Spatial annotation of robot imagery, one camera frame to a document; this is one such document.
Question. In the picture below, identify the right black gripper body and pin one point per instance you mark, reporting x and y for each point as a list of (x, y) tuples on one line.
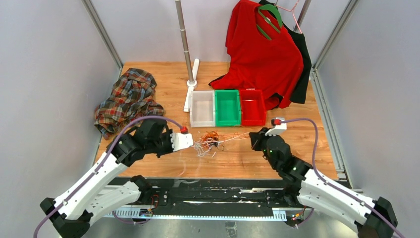
[(260, 144)]

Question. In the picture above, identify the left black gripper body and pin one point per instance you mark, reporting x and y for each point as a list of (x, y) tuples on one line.
[(162, 146)]

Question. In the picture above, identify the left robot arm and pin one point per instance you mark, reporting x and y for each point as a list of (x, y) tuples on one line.
[(79, 207)]

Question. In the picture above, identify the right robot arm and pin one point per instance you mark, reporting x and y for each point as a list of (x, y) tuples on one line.
[(368, 217)]

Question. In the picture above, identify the red plastic bin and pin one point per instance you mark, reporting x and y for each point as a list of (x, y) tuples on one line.
[(253, 112)]

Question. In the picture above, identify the green plastic bin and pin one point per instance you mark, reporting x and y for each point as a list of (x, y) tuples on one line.
[(227, 108)]

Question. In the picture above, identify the plaid flannel shirt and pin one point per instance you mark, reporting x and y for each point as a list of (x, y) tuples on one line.
[(132, 96)]

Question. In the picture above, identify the white plastic bin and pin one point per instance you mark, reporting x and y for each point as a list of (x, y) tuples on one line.
[(202, 109)]

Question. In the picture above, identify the black t-shirt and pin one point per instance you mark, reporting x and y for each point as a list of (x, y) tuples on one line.
[(285, 63)]

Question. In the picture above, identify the white rack base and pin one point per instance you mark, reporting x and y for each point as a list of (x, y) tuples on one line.
[(192, 69)]

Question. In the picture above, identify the red t-shirt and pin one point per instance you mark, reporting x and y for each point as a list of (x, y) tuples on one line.
[(242, 40)]

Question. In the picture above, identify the silver rack pole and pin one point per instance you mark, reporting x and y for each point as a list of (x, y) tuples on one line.
[(184, 42), (302, 14)]

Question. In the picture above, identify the right silver rack pole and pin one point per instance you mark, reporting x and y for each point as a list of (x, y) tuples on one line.
[(302, 14)]

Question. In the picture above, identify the green clothes hanger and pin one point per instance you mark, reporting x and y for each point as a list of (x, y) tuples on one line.
[(271, 9)]

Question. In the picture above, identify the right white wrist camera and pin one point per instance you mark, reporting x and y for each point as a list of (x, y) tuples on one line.
[(278, 127)]

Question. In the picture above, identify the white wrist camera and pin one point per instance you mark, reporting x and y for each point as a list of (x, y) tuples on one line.
[(278, 127), (181, 141)]

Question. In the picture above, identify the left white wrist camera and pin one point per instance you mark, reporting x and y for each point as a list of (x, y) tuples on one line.
[(181, 141)]

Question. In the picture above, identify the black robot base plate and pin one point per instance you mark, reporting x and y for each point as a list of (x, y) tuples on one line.
[(253, 198)]

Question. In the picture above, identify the aluminium frame rail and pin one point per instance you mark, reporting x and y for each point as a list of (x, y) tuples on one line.
[(135, 205)]

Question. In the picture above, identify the pink wire hanger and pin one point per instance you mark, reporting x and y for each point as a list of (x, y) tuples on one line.
[(298, 12)]

